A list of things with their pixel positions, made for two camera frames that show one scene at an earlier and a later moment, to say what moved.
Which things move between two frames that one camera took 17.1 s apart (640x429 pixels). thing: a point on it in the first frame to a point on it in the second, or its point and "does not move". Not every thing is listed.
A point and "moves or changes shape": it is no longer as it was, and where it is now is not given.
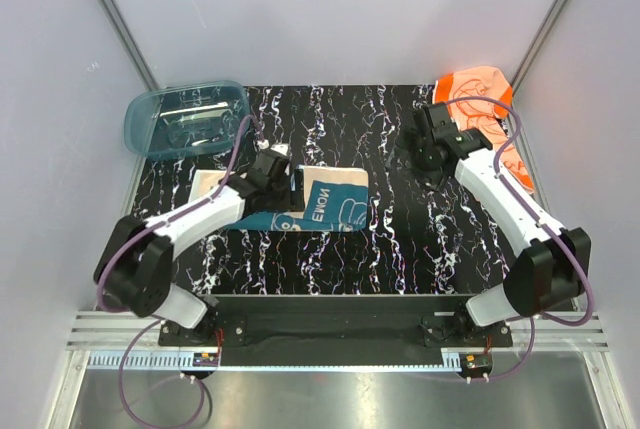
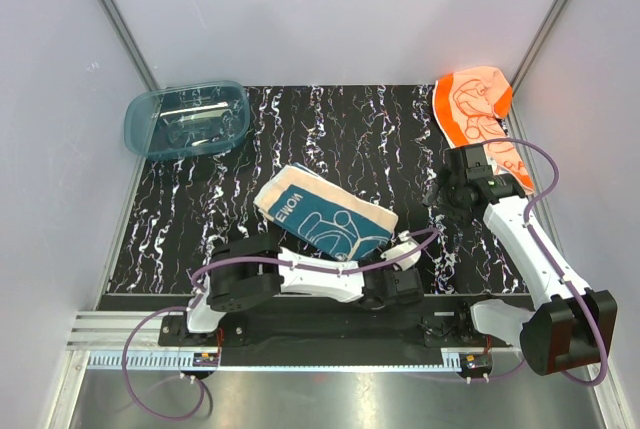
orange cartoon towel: (477, 98) does not move
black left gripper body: (279, 201) to (392, 268)
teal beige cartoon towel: (335, 198) moves or changes shape
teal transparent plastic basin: (186, 120) does not move
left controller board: (205, 359) does not move
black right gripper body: (418, 159) to (454, 194)
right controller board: (475, 364) does not move
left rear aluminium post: (116, 20) does not move
